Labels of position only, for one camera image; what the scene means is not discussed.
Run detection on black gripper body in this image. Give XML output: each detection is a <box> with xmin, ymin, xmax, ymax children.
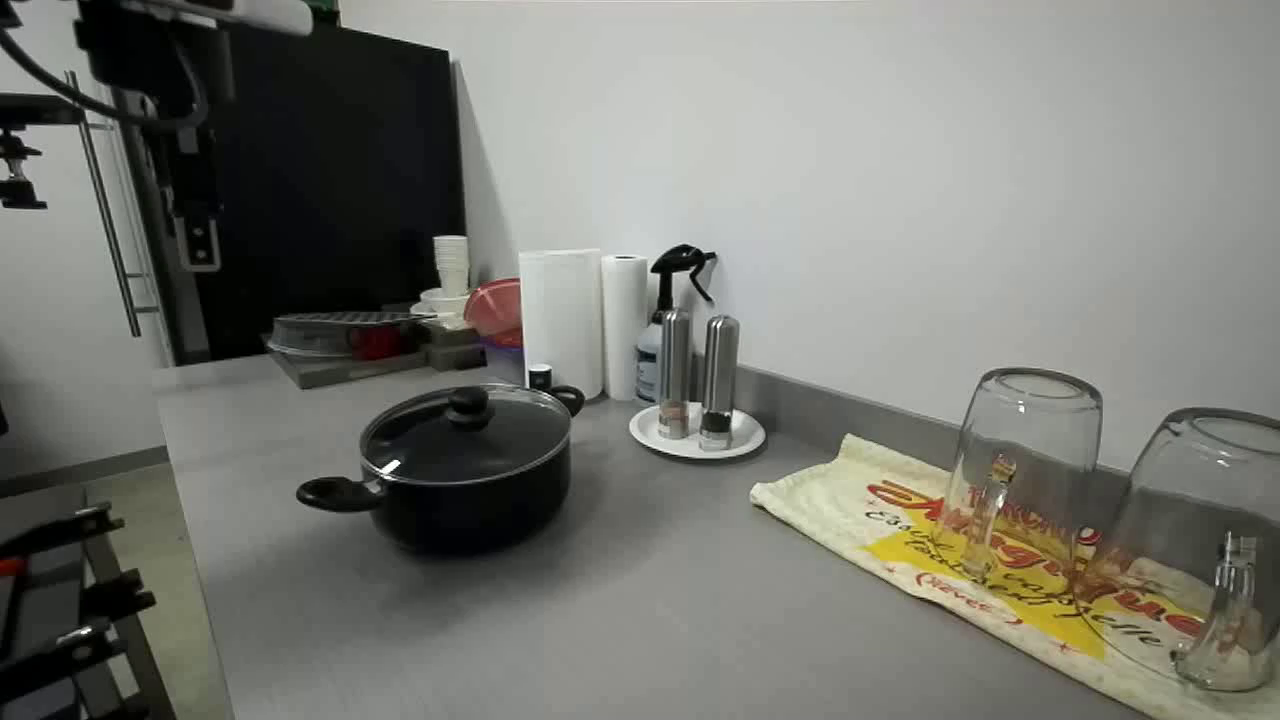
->
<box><xmin>164</xmin><ymin>120</ymin><xmax>230</xmax><ymax>279</ymax></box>

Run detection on glass lid with black knob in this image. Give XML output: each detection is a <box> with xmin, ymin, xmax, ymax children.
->
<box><xmin>357</xmin><ymin>383</ymin><xmax>581</xmax><ymax>488</ymax></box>

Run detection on round container with red lid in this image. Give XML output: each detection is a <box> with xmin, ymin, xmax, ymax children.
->
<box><xmin>459</xmin><ymin>275</ymin><xmax>529</xmax><ymax>351</ymax></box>

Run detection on black cabinet panel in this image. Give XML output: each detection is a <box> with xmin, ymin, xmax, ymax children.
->
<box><xmin>156</xmin><ymin>17</ymin><xmax>471</xmax><ymax>370</ymax></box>

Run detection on clear plastic tray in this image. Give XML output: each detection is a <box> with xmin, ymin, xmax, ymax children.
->
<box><xmin>258</xmin><ymin>304</ymin><xmax>429</xmax><ymax>370</ymax></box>

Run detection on dark grey tray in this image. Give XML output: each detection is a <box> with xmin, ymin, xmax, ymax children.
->
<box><xmin>276</xmin><ymin>324</ymin><xmax>486</xmax><ymax>393</ymax></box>

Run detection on stack of white cups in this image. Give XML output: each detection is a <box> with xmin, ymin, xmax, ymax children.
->
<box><xmin>415</xmin><ymin>233</ymin><xmax>476</xmax><ymax>333</ymax></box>

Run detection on black bar clamp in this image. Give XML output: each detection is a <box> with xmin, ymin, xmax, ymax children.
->
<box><xmin>0</xmin><ymin>568</ymin><xmax>159</xmax><ymax>648</ymax></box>
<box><xmin>0</xmin><ymin>500</ymin><xmax>129</xmax><ymax>568</ymax></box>

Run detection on white paper towel roll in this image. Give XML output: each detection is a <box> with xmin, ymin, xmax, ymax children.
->
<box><xmin>517</xmin><ymin>244</ymin><xmax>611</xmax><ymax>405</ymax></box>
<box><xmin>601</xmin><ymin>251</ymin><xmax>659</xmax><ymax>405</ymax></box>

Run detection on spray bottle with black trigger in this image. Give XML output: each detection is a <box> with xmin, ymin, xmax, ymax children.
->
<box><xmin>633</xmin><ymin>239</ymin><xmax>722</xmax><ymax>408</ymax></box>

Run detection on steel grinder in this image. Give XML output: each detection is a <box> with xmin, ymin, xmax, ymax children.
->
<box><xmin>701</xmin><ymin>311</ymin><xmax>742</xmax><ymax>440</ymax></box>
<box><xmin>657</xmin><ymin>307</ymin><xmax>701</xmax><ymax>443</ymax></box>

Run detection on small white round plate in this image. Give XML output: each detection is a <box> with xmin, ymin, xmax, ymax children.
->
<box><xmin>623</xmin><ymin>399</ymin><xmax>772</xmax><ymax>469</ymax></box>

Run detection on yellow printed dish towel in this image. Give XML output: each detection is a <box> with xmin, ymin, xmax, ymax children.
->
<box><xmin>748</xmin><ymin>434</ymin><xmax>1280</xmax><ymax>720</ymax></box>

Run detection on clear glass mug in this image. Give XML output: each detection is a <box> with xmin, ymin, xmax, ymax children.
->
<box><xmin>936</xmin><ymin>370</ymin><xmax>1108</xmax><ymax>571</ymax></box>
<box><xmin>1101</xmin><ymin>405</ymin><xmax>1280</xmax><ymax>697</ymax></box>

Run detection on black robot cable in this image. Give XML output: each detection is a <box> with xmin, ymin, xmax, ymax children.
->
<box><xmin>0</xmin><ymin>21</ymin><xmax>213</xmax><ymax>136</ymax></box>

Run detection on black pot with two handles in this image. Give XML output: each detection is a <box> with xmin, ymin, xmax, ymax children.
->
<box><xmin>290</xmin><ymin>382</ymin><xmax>587</xmax><ymax>560</ymax></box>

